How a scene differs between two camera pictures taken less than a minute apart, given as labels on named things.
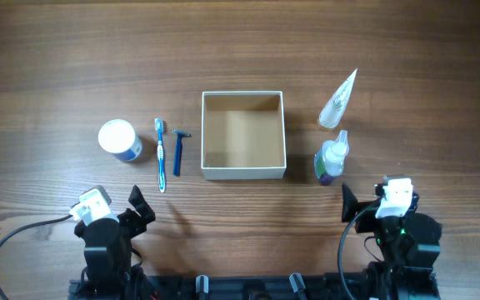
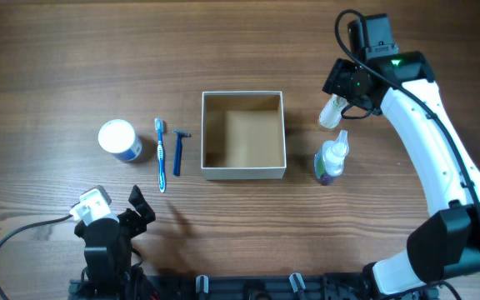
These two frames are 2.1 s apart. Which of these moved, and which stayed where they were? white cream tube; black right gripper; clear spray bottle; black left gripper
Moved: black right gripper
Stayed: white cream tube; clear spray bottle; black left gripper
